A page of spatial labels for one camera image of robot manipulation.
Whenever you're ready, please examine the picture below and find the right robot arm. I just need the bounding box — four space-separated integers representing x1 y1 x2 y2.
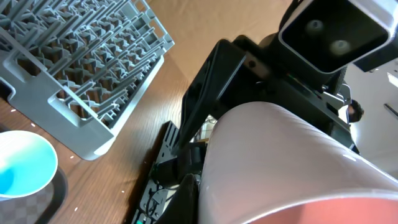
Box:
178 36 397 223

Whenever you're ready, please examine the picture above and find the light blue cup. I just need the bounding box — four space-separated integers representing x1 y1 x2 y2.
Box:
0 130 59 202

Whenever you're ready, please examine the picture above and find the grey plastic dishwasher rack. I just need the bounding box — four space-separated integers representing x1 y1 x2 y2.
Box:
1 0 174 161

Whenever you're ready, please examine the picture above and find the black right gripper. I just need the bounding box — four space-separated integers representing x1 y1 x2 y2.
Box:
174 35 359 154

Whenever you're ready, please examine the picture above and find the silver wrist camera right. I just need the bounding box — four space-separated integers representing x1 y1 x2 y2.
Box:
279 0 397 73

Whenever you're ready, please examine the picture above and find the dark brown serving tray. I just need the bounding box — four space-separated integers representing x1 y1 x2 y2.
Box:
1 167 68 224

